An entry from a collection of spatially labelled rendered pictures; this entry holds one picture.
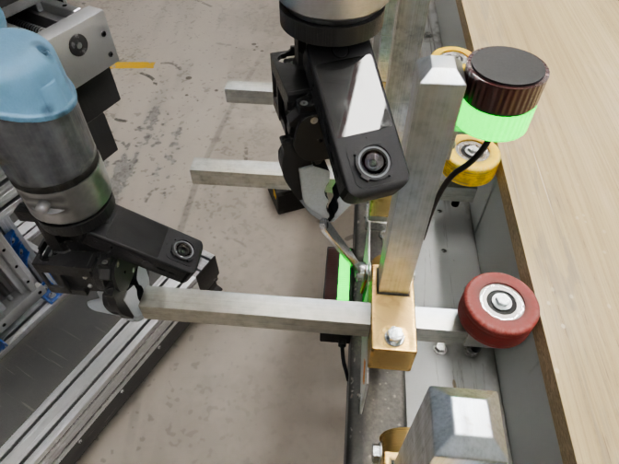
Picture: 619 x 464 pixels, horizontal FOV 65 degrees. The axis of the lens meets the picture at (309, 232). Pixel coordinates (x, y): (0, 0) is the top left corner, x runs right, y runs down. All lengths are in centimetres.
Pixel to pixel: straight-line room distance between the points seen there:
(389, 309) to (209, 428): 96
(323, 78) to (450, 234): 70
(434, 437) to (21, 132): 34
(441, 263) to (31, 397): 101
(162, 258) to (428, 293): 53
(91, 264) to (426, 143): 34
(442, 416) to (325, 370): 124
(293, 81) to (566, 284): 39
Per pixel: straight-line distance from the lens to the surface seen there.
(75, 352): 141
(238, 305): 59
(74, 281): 57
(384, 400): 71
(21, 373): 144
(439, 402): 26
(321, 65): 34
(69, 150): 44
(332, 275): 80
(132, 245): 51
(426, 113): 40
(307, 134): 37
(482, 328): 55
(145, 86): 262
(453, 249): 97
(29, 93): 41
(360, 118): 33
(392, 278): 56
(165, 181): 204
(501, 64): 41
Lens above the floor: 135
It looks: 50 degrees down
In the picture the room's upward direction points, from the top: straight up
